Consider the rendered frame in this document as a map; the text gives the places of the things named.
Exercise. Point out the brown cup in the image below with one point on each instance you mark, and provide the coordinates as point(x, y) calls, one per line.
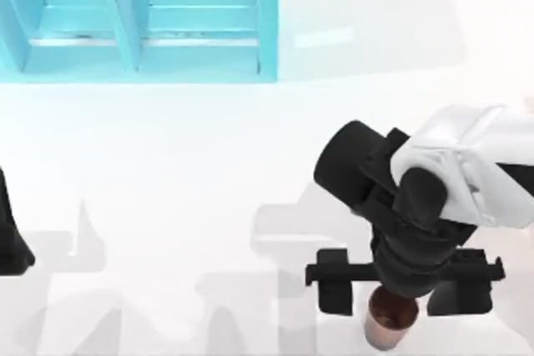
point(388, 327)

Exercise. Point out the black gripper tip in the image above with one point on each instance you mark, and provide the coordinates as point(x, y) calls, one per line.
point(9, 243)

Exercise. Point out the light blue rack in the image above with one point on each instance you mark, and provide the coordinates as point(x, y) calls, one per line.
point(129, 18)

